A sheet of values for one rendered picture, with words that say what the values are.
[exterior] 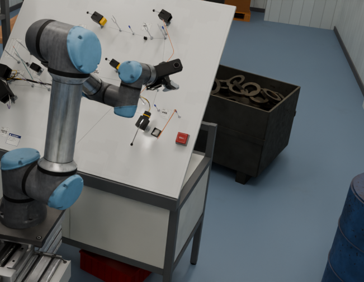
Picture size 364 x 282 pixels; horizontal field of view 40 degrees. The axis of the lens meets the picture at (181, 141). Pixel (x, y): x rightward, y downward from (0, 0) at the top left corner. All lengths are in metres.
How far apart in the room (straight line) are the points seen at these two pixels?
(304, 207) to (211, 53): 1.95
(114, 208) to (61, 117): 1.20
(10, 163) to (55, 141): 0.17
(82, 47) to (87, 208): 1.43
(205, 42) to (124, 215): 0.97
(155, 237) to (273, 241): 1.31
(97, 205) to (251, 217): 1.57
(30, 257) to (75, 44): 0.70
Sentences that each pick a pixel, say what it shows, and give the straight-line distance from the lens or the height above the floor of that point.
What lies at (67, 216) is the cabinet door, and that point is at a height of 0.54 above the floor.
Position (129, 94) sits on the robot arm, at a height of 1.52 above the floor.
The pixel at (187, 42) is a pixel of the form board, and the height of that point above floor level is 1.47.
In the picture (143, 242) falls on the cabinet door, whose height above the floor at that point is 0.53.
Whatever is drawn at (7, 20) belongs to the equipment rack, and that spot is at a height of 1.40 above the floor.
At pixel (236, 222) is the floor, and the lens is 3.77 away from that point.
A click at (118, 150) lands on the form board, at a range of 2.48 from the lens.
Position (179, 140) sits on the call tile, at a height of 1.10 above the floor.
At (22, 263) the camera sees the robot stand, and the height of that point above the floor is 1.10.
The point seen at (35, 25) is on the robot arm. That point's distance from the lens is 1.46.
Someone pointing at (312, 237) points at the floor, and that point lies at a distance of 3.82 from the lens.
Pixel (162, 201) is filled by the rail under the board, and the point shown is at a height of 0.84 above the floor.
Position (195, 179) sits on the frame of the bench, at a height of 0.80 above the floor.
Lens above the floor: 2.17
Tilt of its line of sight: 27 degrees down
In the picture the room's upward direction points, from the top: 6 degrees clockwise
